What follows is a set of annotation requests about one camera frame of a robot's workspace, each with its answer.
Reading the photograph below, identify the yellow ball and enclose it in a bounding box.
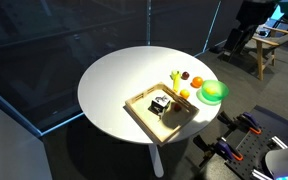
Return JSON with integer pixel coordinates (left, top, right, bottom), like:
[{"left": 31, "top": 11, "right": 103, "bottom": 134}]
[{"left": 180, "top": 89, "right": 190, "bottom": 99}]

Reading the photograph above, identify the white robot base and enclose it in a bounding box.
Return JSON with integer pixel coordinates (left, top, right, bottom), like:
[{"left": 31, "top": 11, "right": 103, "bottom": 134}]
[{"left": 265, "top": 147, "right": 288, "bottom": 180}]

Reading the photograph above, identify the green plastic bowl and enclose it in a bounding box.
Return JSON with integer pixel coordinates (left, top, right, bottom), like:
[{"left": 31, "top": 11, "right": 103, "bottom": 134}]
[{"left": 201, "top": 80, "right": 229, "bottom": 102}]

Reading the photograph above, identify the black and white cube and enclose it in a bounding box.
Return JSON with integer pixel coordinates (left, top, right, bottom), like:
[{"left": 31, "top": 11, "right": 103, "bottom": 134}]
[{"left": 150, "top": 95, "right": 170, "bottom": 116}]

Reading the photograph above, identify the wooden tray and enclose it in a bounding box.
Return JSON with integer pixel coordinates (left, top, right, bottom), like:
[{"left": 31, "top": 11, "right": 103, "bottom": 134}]
[{"left": 125, "top": 82, "right": 199, "bottom": 146}]

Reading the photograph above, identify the yellow green corn toy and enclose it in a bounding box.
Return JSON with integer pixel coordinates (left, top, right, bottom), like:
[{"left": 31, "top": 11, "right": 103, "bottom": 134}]
[{"left": 171, "top": 70, "right": 181, "bottom": 92}]

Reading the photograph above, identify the small red fruit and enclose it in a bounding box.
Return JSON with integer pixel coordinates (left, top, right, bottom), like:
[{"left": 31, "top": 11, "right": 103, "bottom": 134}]
[{"left": 173, "top": 103, "right": 182, "bottom": 112}]

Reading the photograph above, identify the white round table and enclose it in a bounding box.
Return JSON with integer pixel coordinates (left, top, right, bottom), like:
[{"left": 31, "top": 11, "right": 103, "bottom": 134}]
[{"left": 78, "top": 46, "right": 216, "bottom": 177}]

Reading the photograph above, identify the dark red plum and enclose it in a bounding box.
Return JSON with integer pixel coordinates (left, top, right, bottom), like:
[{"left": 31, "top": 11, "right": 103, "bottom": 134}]
[{"left": 181, "top": 71, "right": 190, "bottom": 80}]

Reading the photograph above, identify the orange fruit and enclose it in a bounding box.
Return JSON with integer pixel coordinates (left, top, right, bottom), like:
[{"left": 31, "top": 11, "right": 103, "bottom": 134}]
[{"left": 192, "top": 76, "right": 203, "bottom": 88}]

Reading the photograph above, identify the yellow lemon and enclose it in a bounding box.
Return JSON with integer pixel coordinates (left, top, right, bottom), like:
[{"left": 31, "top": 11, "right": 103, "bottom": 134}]
[{"left": 205, "top": 87, "right": 216, "bottom": 95}]

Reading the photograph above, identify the lower purple orange clamp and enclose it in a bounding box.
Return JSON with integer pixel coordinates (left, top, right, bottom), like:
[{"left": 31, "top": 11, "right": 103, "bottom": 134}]
[{"left": 193, "top": 135, "right": 243, "bottom": 167}]

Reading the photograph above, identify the purple orange clamp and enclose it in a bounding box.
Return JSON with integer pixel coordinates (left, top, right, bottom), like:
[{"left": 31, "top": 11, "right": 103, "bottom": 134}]
[
  {"left": 193, "top": 135, "right": 243, "bottom": 167},
  {"left": 217, "top": 111, "right": 262, "bottom": 135}
]

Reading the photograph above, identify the upper purple orange clamp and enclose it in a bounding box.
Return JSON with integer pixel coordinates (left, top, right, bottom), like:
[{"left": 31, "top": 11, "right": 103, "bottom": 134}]
[{"left": 217, "top": 111, "right": 262, "bottom": 135}]

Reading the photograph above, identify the wooden chair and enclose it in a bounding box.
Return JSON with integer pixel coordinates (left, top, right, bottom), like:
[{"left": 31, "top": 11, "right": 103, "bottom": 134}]
[{"left": 252, "top": 26, "right": 288, "bottom": 80}]

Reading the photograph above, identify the black perforated mounting board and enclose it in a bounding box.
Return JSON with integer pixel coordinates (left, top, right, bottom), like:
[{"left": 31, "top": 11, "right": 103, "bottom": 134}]
[{"left": 226, "top": 106, "right": 288, "bottom": 180}]

